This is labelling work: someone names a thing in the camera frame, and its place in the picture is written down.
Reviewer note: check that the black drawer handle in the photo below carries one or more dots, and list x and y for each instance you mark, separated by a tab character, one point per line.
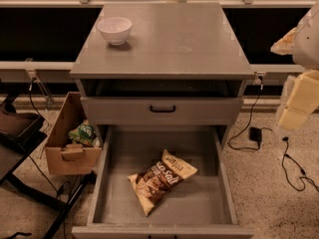
162	110

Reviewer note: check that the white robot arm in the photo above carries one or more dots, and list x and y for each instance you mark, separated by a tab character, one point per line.
302	43

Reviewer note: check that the grey drawer cabinet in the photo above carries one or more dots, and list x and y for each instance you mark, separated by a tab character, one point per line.
175	50

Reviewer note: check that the closed grey top drawer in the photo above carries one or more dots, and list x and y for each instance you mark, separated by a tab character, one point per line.
189	111

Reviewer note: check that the cardboard box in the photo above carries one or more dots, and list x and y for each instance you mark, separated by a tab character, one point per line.
64	155

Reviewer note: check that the white bowl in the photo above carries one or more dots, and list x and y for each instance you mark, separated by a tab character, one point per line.
115	30

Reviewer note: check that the green snack bag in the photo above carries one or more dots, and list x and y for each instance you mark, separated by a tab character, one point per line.
84	134

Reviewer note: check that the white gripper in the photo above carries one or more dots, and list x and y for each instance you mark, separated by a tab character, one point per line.
307	43

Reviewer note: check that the black table stand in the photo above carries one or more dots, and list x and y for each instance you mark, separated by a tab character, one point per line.
10	160

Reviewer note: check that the brown chip bag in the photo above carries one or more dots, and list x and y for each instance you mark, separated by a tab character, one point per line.
152	186

